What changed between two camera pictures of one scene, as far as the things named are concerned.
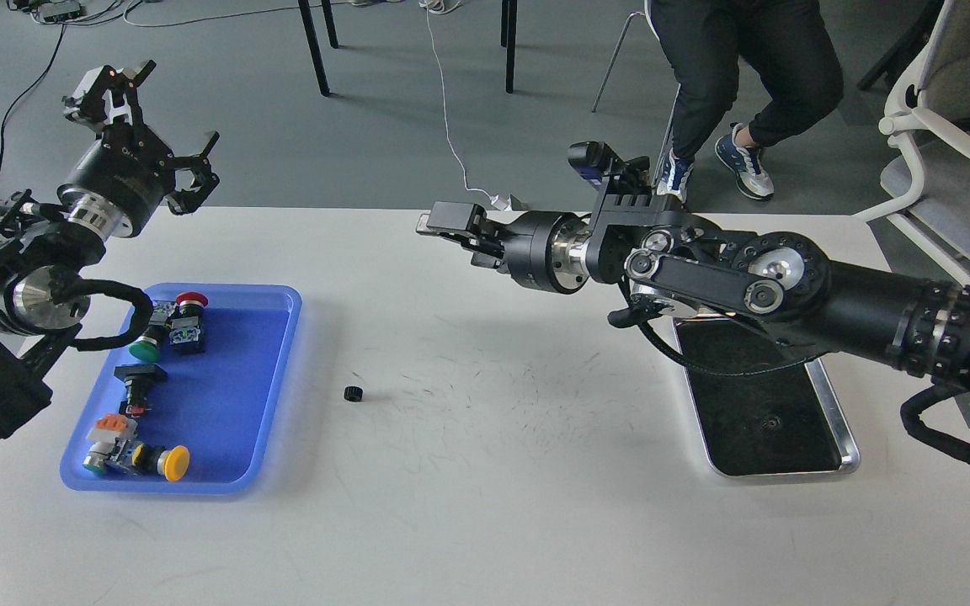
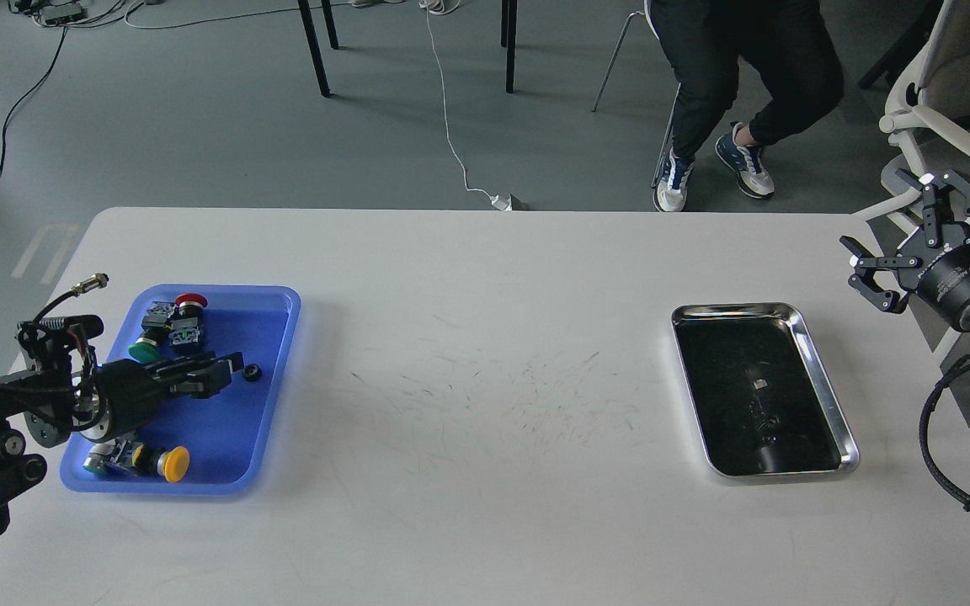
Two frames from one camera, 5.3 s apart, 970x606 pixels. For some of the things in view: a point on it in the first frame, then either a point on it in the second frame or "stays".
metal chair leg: [614, 58] stays
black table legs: [508, 39] stays
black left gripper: [130, 171] -> [132, 390]
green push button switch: [146, 348] stays
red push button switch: [185, 333] stays
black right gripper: [545, 250] -> [947, 265]
